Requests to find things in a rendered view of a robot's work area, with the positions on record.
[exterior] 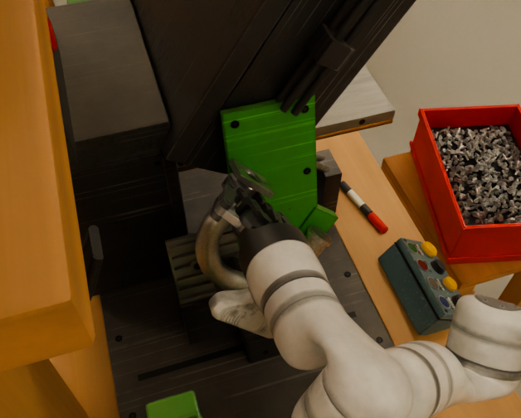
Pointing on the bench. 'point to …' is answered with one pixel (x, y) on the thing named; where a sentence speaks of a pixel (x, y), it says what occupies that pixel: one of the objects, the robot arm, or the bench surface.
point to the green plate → (276, 152)
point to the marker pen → (364, 207)
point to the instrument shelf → (26, 198)
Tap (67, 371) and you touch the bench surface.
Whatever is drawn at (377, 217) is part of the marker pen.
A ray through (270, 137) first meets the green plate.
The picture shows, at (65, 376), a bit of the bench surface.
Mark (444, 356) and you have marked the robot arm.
